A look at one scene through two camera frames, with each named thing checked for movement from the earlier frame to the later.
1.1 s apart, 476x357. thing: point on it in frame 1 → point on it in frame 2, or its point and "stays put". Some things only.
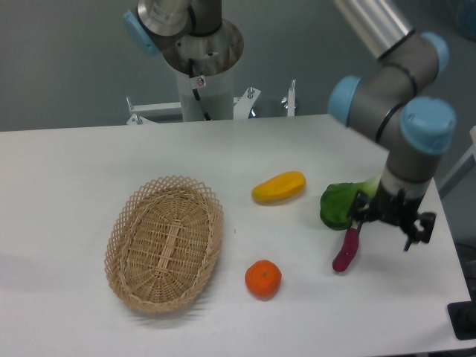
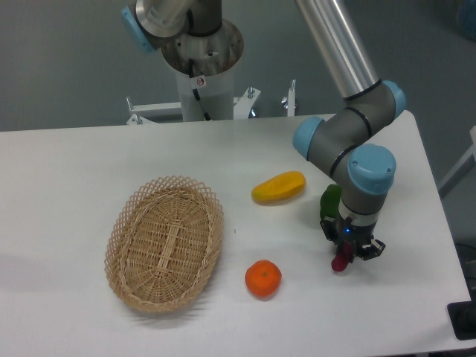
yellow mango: (280, 188) stays put
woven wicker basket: (162, 242) stays put
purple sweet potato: (352, 239) stays put
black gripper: (396, 210) → (359, 236)
